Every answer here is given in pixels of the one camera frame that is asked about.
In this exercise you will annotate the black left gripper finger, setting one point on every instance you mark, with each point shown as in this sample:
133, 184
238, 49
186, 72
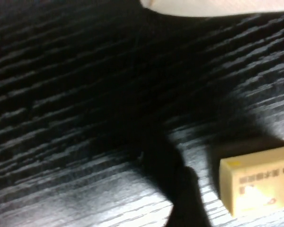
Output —
189, 205

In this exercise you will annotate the pale yellow boxed eraser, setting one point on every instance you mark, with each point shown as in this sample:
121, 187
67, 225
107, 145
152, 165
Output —
258, 182

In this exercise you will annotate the cream fabric pencil case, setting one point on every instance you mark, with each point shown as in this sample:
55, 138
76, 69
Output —
215, 7

